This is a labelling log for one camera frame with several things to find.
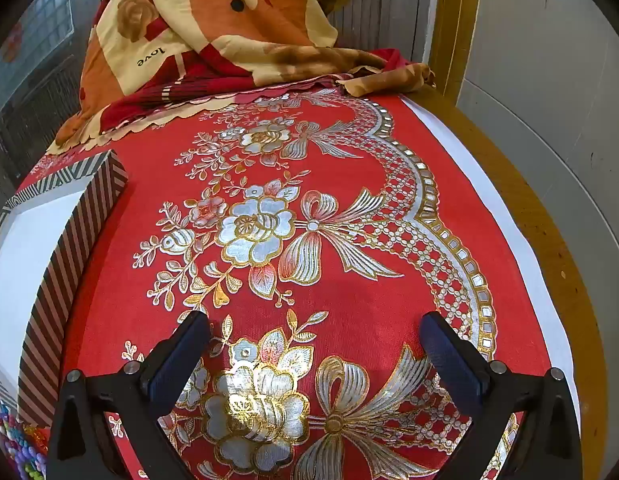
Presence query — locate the multicolour bead bracelet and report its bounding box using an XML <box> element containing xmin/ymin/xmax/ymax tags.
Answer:
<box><xmin>0</xmin><ymin>389</ymin><xmax>51</xmax><ymax>480</ymax></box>

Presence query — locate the red gold floral tablecloth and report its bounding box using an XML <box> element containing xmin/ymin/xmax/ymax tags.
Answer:
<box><xmin>23</xmin><ymin>89</ymin><xmax>573</xmax><ymax>479</ymax></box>

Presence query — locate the round wooden table edge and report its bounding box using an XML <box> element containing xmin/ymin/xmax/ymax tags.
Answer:
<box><xmin>406</xmin><ymin>87</ymin><xmax>609</xmax><ymax>479</ymax></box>

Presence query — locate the striped white tray box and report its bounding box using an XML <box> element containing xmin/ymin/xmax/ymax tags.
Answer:
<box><xmin>0</xmin><ymin>150</ymin><xmax>128</xmax><ymax>427</ymax></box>

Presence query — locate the orange red patterned blanket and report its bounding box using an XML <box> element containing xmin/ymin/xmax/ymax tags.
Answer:
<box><xmin>50</xmin><ymin>0</ymin><xmax>435</xmax><ymax>154</ymax></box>

